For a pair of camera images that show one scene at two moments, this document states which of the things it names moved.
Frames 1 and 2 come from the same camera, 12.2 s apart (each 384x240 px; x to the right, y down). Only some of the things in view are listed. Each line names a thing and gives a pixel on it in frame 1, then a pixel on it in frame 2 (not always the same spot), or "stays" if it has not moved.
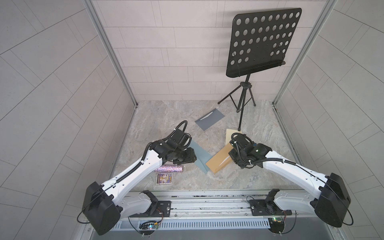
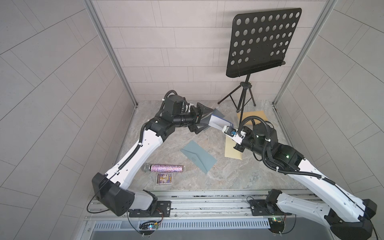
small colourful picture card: (164, 178) stays
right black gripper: (231, 153) → (248, 130)
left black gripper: (190, 158) → (194, 116)
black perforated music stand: (259, 41) stays
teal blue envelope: (202, 157) stays
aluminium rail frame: (228, 204) stays
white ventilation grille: (203, 223) stays
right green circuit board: (277, 224) stays
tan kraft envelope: (221, 159) → (259, 114)
